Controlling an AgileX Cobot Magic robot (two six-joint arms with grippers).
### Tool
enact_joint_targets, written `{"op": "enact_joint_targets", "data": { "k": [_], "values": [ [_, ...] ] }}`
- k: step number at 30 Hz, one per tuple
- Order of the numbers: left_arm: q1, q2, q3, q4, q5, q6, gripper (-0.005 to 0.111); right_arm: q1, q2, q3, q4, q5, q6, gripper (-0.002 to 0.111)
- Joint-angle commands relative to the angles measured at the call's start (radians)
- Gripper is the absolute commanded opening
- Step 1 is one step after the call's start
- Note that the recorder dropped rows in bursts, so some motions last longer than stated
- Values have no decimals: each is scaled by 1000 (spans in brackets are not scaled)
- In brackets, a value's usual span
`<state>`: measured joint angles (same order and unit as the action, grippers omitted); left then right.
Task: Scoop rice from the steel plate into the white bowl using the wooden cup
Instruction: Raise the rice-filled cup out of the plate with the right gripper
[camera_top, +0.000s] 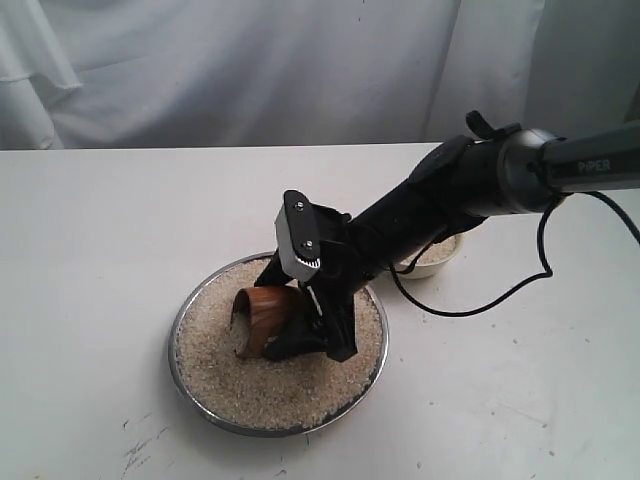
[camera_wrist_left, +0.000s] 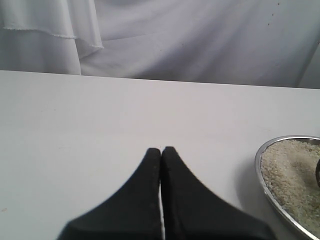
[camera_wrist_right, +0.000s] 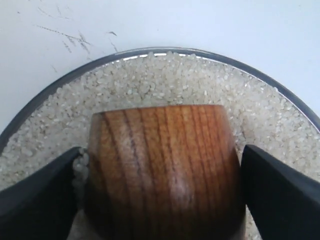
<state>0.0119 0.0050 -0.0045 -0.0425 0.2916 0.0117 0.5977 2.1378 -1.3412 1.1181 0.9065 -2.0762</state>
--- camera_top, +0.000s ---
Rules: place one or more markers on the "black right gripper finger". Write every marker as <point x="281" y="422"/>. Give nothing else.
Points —
<point x="299" y="334"/>

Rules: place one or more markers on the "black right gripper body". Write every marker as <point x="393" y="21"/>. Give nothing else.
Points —
<point x="354" y="251"/>

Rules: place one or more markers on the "brown wooden cup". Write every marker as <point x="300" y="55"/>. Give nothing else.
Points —
<point x="266" y="310"/>

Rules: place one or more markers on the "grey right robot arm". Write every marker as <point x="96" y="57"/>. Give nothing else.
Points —
<point x="455" y="188"/>

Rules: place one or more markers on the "round steel rice tray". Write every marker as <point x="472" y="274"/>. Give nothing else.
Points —
<point x="258" y="397"/>

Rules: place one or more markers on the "cream ceramic bowl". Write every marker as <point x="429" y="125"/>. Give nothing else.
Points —
<point x="427" y="262"/>

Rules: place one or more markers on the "white backdrop curtain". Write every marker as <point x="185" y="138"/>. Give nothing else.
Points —
<point x="157" y="74"/>

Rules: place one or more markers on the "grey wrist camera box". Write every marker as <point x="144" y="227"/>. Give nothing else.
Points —
<point x="298" y="237"/>

